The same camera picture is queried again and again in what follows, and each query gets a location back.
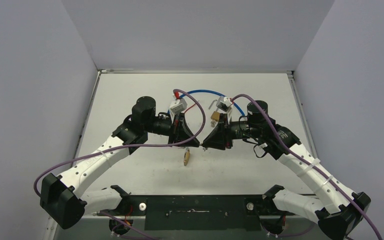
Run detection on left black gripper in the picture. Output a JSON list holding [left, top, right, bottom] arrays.
[[144, 112, 200, 147]]

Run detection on brass padlock long shackle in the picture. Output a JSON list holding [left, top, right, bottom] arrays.
[[208, 99, 220, 122]]

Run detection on brass padlock short shackle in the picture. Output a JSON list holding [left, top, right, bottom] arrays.
[[183, 147, 191, 167]]

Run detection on blue cable lock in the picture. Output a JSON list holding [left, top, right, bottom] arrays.
[[167, 89, 246, 117]]

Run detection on red cable padlock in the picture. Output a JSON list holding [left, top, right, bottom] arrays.
[[183, 103, 197, 114]]

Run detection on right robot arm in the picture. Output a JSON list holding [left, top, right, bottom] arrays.
[[202, 96, 371, 240]]

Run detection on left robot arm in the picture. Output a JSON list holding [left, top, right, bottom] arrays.
[[40, 95, 200, 230]]

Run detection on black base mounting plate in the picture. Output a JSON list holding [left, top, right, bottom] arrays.
[[95, 194, 296, 232]]

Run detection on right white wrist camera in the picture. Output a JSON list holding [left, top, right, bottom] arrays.
[[216, 96, 234, 122]]

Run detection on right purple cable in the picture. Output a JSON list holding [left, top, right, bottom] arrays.
[[231, 94, 383, 240]]

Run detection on purple cable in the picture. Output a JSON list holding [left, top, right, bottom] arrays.
[[33, 88, 207, 197], [231, 94, 383, 240]]

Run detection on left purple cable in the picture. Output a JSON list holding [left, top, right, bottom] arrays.
[[33, 88, 207, 197]]

